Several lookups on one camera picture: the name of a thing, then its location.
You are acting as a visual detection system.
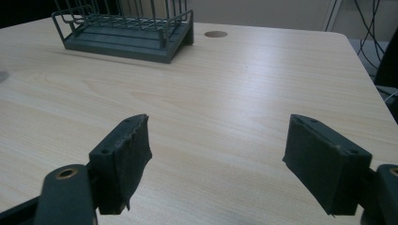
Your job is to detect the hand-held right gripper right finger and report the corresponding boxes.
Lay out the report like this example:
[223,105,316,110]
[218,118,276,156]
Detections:
[283,113,374,217]

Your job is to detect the black cables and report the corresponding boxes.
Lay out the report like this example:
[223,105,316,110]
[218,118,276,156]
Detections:
[354,0,387,70]

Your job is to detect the dark green wire dish rack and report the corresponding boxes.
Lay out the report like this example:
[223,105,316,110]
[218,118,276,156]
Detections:
[51,0,195,65]

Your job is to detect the brown round table grommet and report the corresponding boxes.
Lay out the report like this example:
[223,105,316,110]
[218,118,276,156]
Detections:
[204,30,229,38]

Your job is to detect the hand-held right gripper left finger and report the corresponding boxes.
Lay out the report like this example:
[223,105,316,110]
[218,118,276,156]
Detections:
[88,113,153,216]

